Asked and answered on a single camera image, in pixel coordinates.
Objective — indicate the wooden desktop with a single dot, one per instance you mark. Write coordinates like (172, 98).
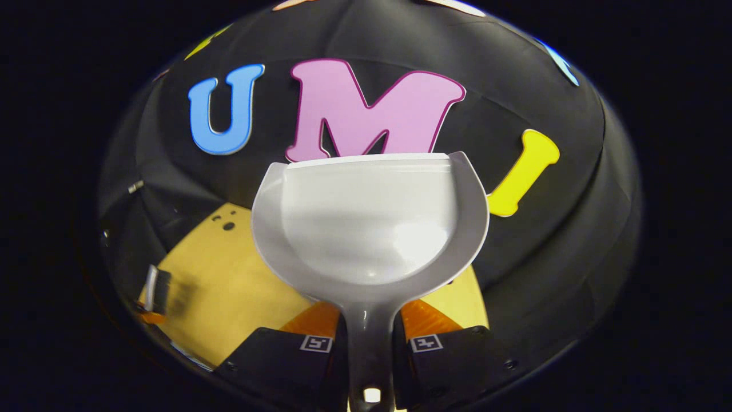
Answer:
(229, 286)

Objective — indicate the grey dustpan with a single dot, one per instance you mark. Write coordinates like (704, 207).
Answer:
(372, 229)

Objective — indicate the white cloth clip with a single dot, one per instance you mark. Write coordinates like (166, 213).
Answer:
(135, 186)

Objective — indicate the small grey broom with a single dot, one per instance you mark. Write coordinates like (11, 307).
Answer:
(160, 289)

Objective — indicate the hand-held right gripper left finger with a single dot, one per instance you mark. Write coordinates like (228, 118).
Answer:
(274, 372)

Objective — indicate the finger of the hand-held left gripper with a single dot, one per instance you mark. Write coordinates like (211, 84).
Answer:
(150, 315)

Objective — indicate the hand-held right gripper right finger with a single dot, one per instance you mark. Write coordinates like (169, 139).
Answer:
(457, 366)

